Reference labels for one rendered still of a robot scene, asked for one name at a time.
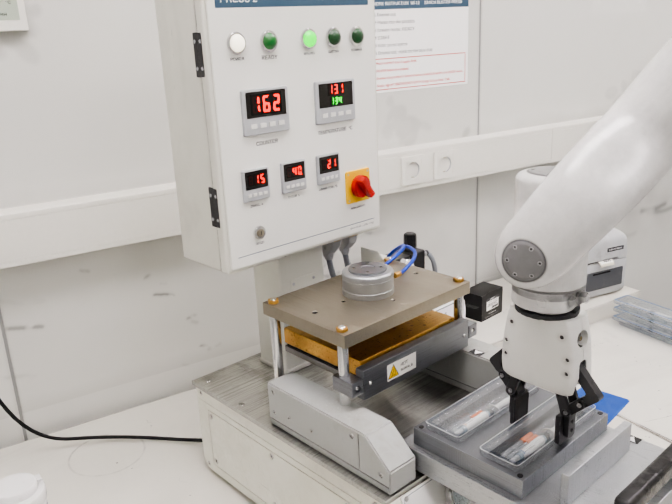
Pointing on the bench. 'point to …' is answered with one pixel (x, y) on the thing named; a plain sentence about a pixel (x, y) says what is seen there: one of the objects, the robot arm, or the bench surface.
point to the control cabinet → (272, 139)
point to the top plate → (366, 299)
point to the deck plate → (396, 403)
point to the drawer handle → (648, 480)
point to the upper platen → (321, 351)
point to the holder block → (538, 469)
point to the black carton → (483, 301)
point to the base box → (267, 462)
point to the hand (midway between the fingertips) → (541, 417)
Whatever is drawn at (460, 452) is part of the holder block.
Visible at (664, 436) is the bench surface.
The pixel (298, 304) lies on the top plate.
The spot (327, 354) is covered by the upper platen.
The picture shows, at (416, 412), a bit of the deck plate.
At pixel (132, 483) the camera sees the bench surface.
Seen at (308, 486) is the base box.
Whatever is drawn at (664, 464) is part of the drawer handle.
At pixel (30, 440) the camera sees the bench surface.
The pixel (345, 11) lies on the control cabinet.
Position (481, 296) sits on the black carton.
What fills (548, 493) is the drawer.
